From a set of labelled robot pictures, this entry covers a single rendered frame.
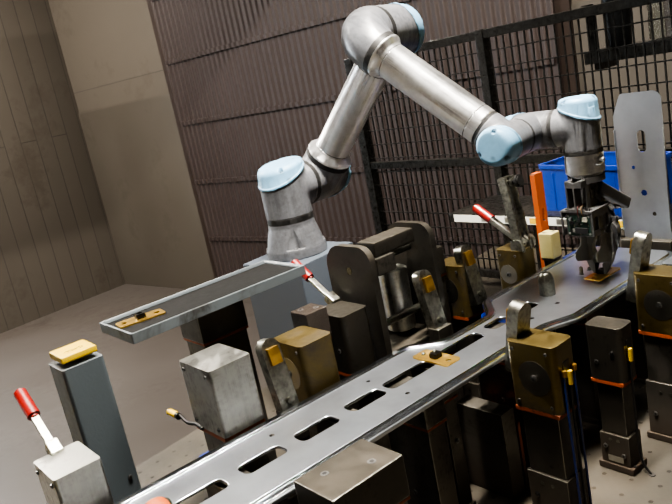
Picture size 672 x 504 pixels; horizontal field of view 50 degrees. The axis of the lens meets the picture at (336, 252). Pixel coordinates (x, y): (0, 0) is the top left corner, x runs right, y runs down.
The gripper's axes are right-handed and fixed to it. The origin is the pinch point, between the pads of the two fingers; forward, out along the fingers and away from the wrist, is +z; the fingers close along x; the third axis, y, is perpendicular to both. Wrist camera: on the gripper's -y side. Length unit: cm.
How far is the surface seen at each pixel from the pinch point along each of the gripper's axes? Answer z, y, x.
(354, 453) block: -1, 79, 10
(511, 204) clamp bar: -13.3, 1.7, -19.4
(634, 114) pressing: -26.7, -26.8, -4.5
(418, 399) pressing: 2, 59, 3
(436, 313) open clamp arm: 0.5, 32.8, -16.8
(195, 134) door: -22, -136, -404
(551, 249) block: -0.5, -6.2, -16.1
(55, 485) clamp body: -4, 109, -17
